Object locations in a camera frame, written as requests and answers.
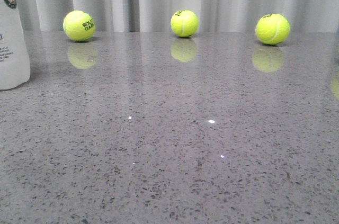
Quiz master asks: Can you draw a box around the yellow centre tennis ball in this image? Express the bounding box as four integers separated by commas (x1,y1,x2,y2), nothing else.
171,10,199,38

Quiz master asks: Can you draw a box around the yellow right tennis ball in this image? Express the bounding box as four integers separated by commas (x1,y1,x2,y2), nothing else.
255,14,290,45

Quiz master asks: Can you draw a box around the white blue tennis ball can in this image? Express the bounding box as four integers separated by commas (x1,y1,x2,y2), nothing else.
1,0,31,90

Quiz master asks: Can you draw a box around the yellow Roland Garros tennis ball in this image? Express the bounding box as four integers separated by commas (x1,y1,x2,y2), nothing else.
63,10,95,42

